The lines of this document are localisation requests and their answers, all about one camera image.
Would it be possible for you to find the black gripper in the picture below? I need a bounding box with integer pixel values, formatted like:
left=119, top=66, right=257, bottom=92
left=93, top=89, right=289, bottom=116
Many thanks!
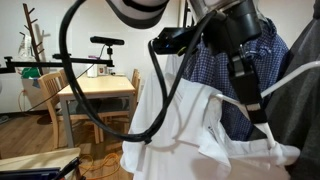
left=228, top=46, right=267, bottom=124

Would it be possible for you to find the white plastic hanger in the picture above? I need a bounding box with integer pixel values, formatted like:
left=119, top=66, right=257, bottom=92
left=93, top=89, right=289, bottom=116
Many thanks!
left=212, top=60, right=320, bottom=147

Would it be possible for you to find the robot arm with black joint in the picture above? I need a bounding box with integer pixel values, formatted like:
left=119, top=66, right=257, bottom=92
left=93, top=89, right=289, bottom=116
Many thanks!
left=105, top=0, right=263, bottom=55

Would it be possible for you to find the blue white checkered shirt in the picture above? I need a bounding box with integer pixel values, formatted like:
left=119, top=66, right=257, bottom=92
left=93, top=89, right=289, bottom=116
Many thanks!
left=182, top=17, right=290, bottom=142

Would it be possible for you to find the dark grey sweater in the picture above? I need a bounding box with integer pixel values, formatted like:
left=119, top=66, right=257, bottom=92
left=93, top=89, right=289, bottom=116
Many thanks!
left=266, top=15, right=320, bottom=180

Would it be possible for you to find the wooden chair right side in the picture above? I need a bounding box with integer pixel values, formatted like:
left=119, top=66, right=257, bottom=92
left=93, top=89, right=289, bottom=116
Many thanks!
left=97, top=68, right=142, bottom=144

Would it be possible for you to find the light wooden dining table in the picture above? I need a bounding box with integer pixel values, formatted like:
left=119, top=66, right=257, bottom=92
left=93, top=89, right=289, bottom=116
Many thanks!
left=58, top=75, right=136, bottom=148

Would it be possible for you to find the white box on table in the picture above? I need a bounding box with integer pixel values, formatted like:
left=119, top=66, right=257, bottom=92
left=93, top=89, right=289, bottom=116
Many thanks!
left=87, top=64, right=107, bottom=78

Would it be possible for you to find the wooden chair left front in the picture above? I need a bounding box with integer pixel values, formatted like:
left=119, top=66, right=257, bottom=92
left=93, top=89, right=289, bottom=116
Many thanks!
left=38, top=72, right=88, bottom=149

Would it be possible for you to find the wooden desk foreground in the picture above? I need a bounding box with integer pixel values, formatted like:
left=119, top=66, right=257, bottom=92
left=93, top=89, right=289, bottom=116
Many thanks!
left=0, top=148, right=80, bottom=171

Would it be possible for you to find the black laptop foreground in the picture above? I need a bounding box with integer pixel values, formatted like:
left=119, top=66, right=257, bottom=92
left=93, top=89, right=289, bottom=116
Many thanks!
left=0, top=157, right=80, bottom=180

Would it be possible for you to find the green bag on coat tree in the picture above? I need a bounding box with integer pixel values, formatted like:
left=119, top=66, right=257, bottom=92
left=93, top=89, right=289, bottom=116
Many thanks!
left=21, top=67, right=40, bottom=79

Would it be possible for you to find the wooden coat tree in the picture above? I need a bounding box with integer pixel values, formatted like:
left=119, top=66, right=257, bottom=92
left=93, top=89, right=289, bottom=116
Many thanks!
left=23, top=3, right=44, bottom=63

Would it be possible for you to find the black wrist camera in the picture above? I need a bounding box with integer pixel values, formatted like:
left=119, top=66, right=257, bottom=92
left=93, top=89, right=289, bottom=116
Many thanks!
left=153, top=27, right=196, bottom=56

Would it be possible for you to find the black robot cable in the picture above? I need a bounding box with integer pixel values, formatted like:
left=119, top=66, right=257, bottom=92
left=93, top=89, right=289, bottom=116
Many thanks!
left=58, top=0, right=218, bottom=145

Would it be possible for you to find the black camera on boom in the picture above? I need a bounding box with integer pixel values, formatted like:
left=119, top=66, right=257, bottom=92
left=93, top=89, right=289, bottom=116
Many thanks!
left=90, top=36, right=125, bottom=59

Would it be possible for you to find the orange extension cable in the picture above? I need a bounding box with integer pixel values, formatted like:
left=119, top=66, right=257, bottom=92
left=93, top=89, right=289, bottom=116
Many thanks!
left=78, top=152, right=122, bottom=180

